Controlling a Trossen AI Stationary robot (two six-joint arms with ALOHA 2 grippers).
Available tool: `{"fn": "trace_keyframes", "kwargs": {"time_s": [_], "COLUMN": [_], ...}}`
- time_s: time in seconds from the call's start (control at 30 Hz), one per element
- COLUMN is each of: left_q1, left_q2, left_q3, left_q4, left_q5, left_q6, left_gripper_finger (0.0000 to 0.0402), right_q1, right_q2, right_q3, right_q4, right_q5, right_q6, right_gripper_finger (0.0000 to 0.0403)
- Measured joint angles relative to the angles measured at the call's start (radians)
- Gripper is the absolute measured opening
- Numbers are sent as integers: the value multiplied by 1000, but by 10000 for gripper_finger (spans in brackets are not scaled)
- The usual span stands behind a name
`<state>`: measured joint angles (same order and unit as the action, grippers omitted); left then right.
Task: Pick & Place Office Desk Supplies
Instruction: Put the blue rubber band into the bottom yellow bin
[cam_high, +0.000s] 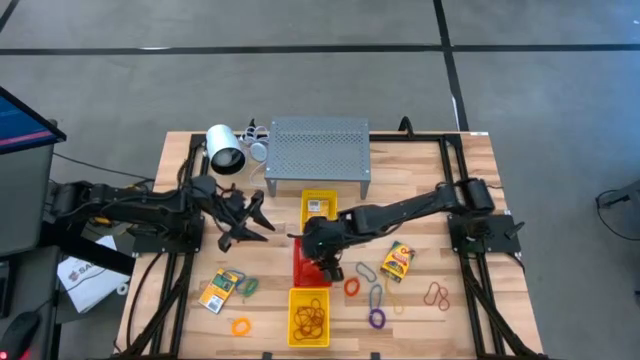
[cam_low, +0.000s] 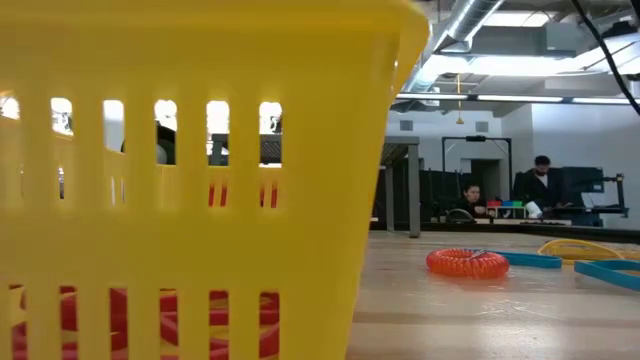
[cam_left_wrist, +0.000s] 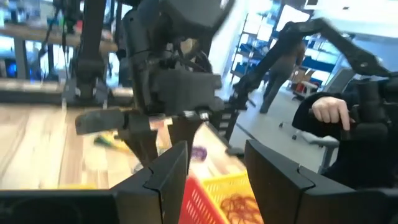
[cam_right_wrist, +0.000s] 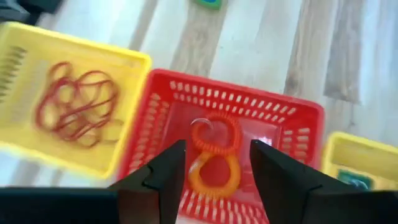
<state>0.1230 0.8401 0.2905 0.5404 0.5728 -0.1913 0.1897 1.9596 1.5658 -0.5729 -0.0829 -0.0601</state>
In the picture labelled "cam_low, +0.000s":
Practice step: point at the red rubber band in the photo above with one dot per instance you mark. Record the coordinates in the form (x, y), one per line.
(17, 345)
(220, 316)

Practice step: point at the long ceiling light strip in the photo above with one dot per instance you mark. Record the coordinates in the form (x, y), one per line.
(432, 97)
(520, 99)
(600, 101)

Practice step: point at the red plastic slotted basket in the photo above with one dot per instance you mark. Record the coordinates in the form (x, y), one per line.
(218, 196)

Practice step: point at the grey wall vent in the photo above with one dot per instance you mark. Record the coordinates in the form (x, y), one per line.
(482, 127)
(406, 125)

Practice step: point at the silver ventilation duct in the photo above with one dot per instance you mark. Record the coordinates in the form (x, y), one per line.
(450, 45)

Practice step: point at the black background gantry frame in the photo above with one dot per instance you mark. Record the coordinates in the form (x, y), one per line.
(475, 139)

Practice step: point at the yellow plastic slotted basket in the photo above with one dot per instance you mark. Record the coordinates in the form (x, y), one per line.
(200, 250)

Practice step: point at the black background workstation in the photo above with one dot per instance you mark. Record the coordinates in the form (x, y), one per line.
(590, 187)

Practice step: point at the rack with coloured bins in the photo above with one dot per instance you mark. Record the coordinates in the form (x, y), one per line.
(505, 204)

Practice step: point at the yellow hanging pendant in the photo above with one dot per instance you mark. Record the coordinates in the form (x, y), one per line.
(459, 120)

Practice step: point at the black dome object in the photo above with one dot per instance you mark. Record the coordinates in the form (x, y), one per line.
(459, 217)

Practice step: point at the yellow rubber band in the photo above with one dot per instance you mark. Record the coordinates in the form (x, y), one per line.
(567, 242)

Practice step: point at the black partition panels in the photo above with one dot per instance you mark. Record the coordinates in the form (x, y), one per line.
(435, 195)

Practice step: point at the person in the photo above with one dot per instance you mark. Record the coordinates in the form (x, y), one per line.
(540, 180)
(470, 197)

